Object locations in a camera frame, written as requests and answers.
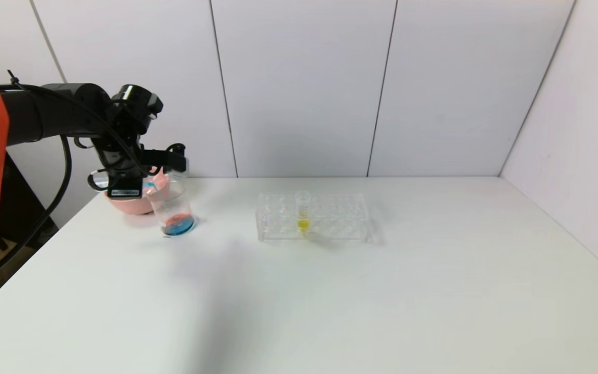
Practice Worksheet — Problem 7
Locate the clear acrylic test tube rack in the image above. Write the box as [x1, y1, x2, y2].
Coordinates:
[256, 192, 381, 244]

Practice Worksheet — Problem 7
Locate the pink plastic bowl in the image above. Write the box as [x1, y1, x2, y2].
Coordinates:
[105, 174, 171, 215]

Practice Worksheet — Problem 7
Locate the black background furniture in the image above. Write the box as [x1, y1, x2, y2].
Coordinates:
[0, 151, 57, 251]

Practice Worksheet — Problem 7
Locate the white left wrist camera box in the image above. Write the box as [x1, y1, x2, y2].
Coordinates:
[163, 143, 189, 176]

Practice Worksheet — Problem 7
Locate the test tube with blue pigment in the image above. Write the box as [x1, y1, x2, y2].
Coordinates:
[93, 170, 178, 192]

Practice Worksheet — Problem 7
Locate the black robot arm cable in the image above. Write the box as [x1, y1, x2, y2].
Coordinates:
[0, 136, 73, 278]

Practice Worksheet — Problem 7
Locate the clear glass beaker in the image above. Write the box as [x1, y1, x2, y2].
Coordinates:
[147, 174, 197, 237]

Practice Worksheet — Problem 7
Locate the test tube with yellow pigment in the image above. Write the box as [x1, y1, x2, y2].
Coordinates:
[295, 190, 312, 235]

